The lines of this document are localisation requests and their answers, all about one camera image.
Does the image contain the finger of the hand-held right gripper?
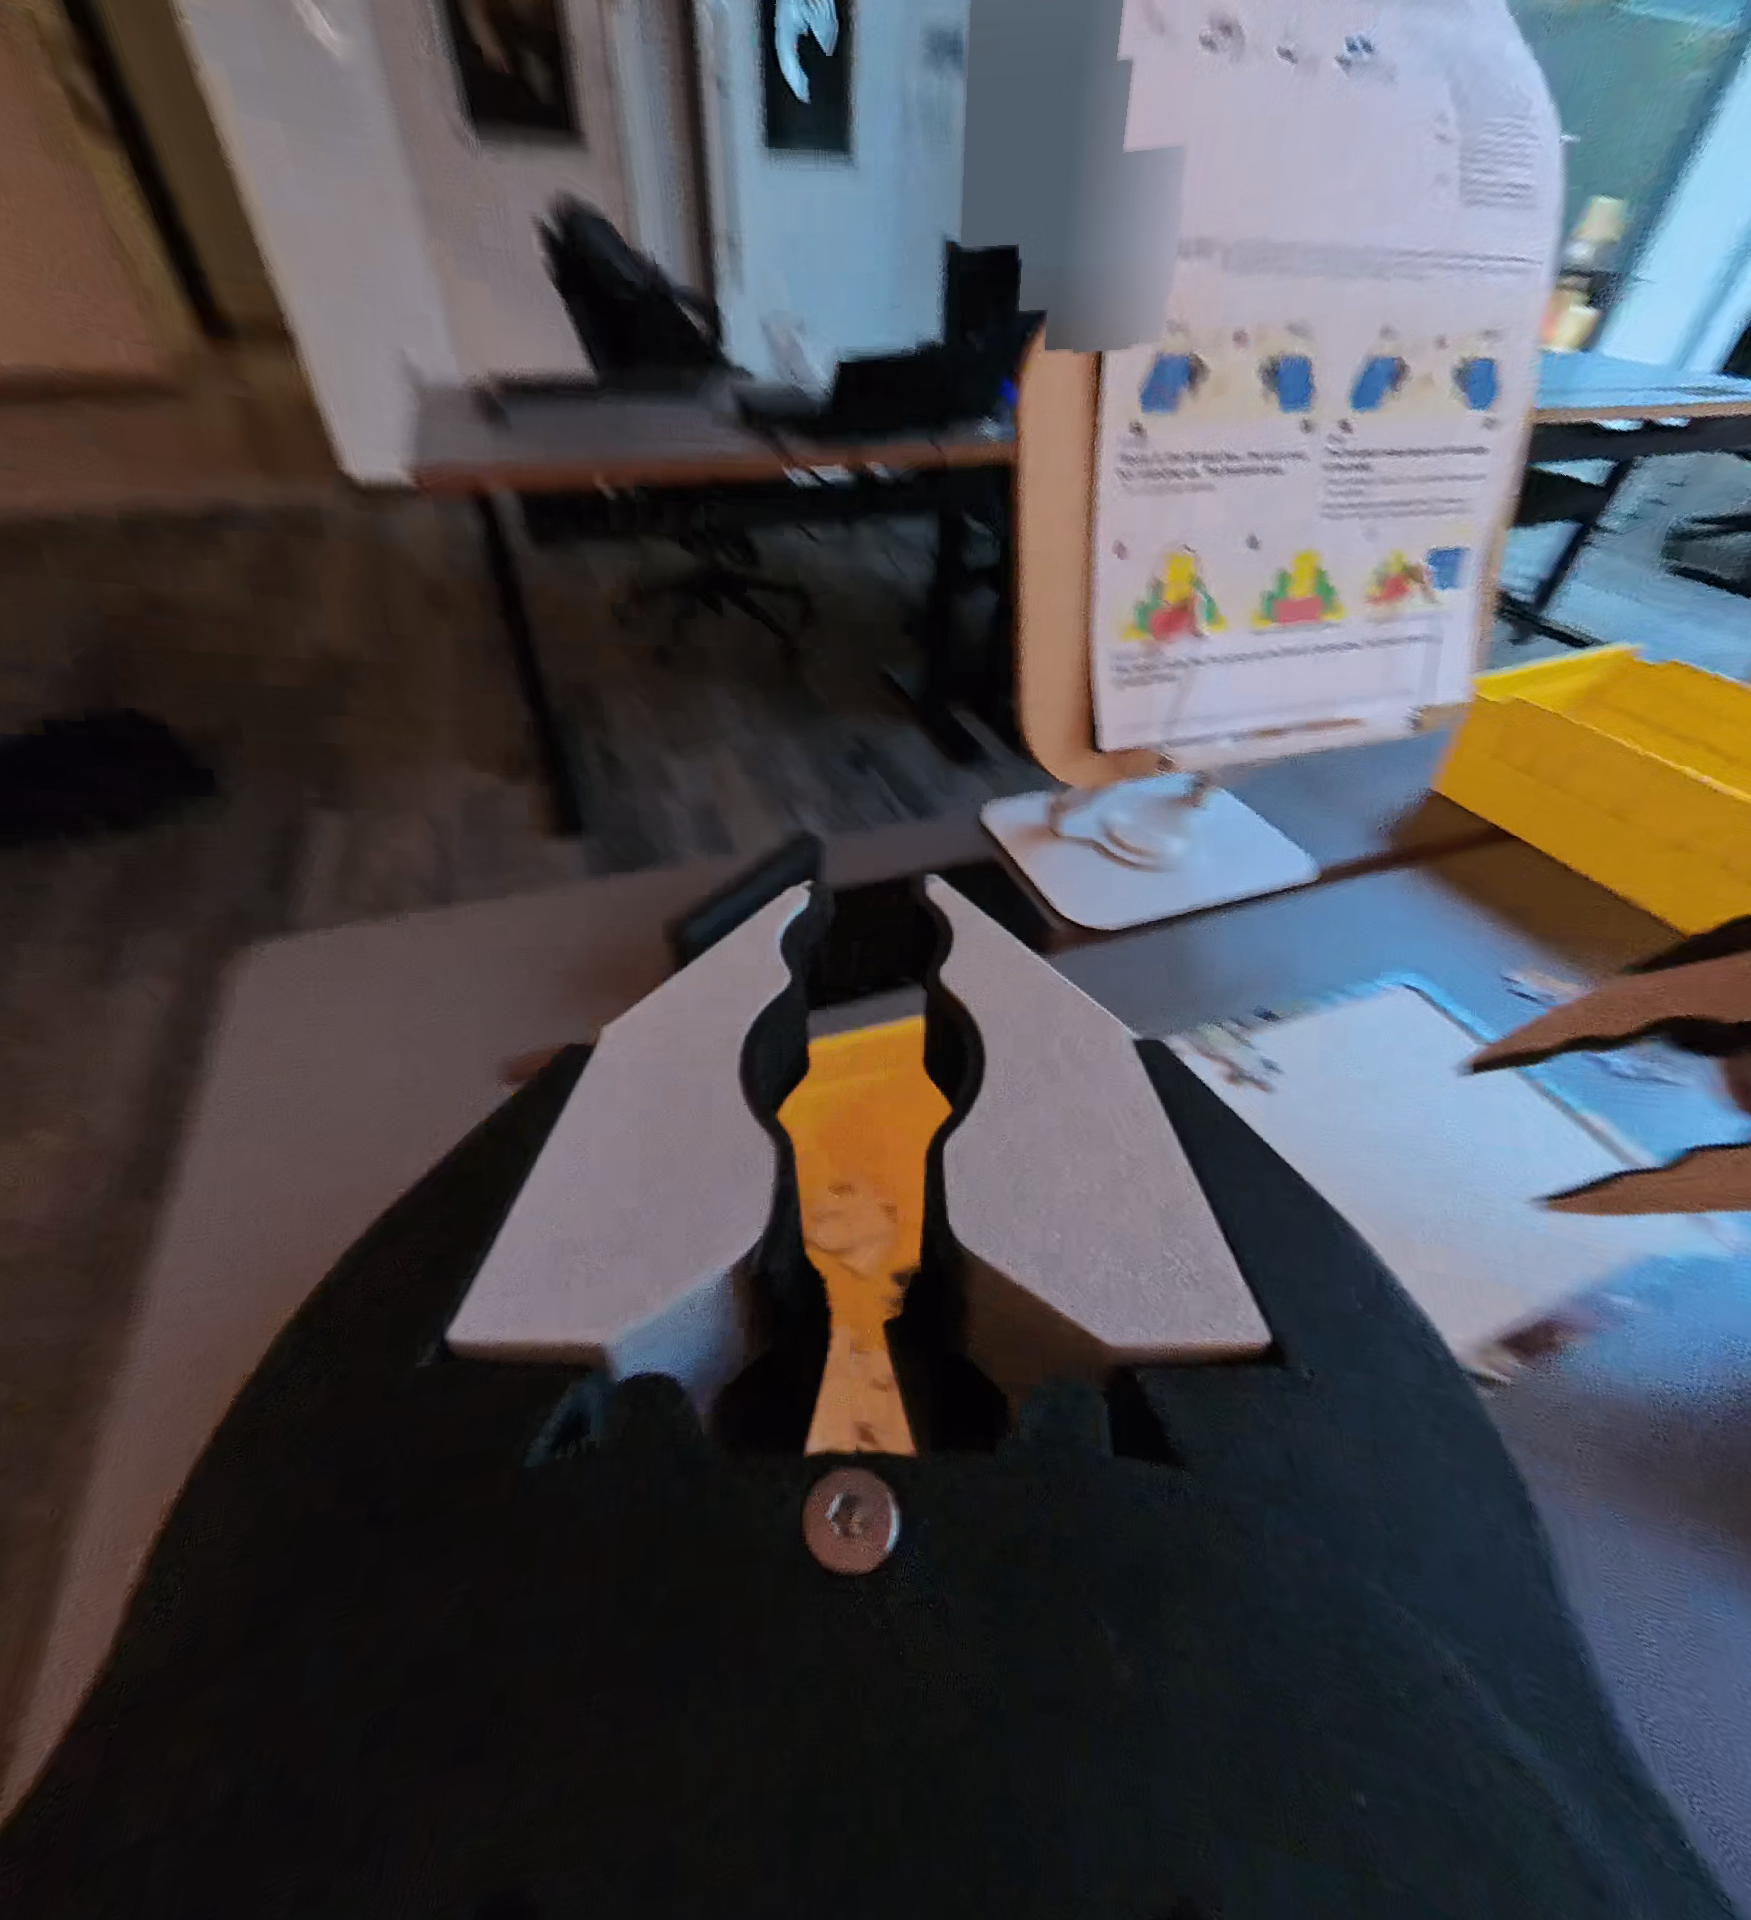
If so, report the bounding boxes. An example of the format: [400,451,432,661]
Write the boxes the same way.
[1467,946,1751,1073]
[1539,1117,1751,1215]

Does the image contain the puzzle frame board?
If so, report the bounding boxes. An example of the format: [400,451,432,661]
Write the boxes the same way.
[1159,975,1751,1375]

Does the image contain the grey desk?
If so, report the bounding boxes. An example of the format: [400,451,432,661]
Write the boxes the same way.
[815,718,1505,962]
[0,796,1751,1920]

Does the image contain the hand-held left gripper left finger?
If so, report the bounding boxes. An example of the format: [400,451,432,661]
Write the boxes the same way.
[447,883,836,1370]

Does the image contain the dark wall poster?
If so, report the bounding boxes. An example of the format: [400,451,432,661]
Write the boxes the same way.
[762,0,852,154]
[441,0,583,144]

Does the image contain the printed instruction sheet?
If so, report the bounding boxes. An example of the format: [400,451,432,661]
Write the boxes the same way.
[1092,0,1565,752]

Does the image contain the black power adapter box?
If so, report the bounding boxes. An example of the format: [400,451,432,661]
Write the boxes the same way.
[671,837,829,968]

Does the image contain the yellow plastic bin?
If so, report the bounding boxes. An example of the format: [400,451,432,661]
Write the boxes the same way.
[776,1020,952,1458]
[1431,645,1751,935]

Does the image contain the wood-edged office desk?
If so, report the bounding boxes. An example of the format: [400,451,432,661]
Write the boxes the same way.
[1504,353,1751,633]
[410,381,1026,834]

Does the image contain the black office chair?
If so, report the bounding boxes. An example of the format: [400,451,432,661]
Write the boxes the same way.
[537,202,815,633]

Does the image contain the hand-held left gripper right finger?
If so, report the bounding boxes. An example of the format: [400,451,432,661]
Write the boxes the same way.
[924,874,1275,1367]

